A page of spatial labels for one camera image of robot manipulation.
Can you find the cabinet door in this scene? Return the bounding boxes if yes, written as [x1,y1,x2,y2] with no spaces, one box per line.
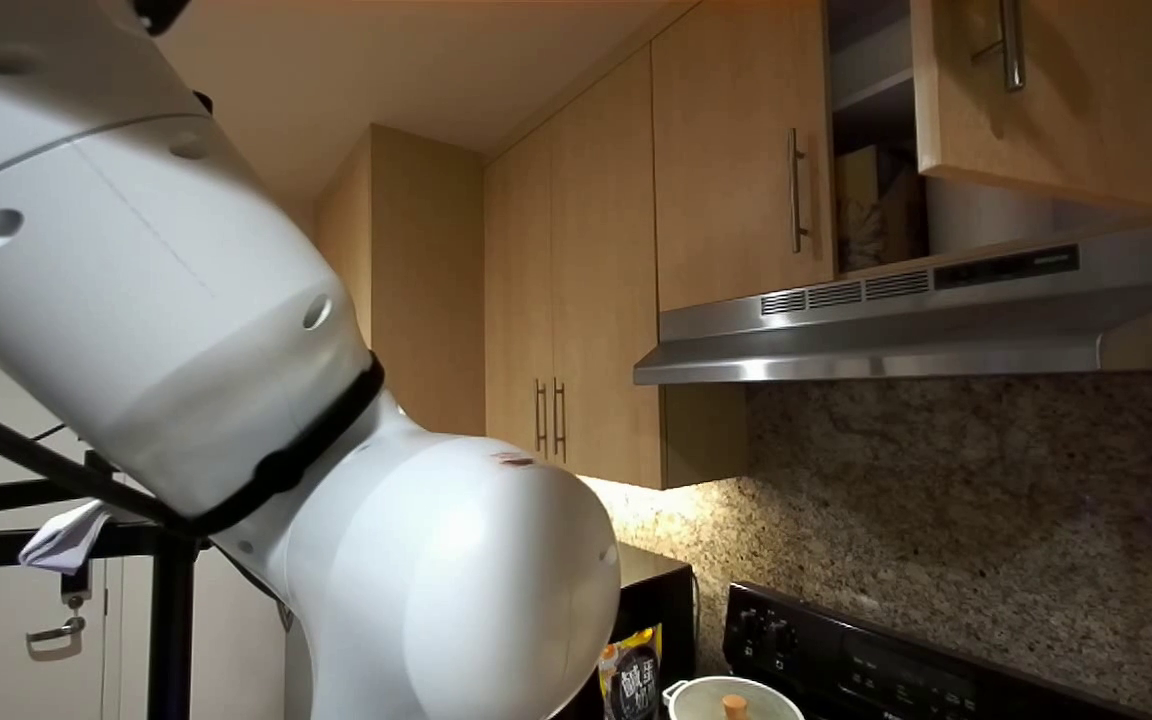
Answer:
[909,0,1152,215]
[648,0,838,313]

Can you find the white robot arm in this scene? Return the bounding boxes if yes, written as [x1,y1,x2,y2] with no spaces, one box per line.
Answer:
[0,0,619,720]

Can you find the black microwave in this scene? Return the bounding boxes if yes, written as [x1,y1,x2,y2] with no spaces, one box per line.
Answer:
[558,543,695,720]

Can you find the stainless steel range hood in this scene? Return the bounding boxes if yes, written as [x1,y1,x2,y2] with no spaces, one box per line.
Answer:
[636,224,1152,386]

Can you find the tall wooden wall cabinets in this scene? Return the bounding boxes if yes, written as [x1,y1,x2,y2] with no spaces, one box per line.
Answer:
[317,57,747,487]

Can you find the black metal stand frame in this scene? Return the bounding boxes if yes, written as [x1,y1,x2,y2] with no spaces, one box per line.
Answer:
[0,423,205,720]

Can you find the white door with handle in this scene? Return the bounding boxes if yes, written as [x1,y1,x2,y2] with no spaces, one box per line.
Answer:
[0,554,286,720]

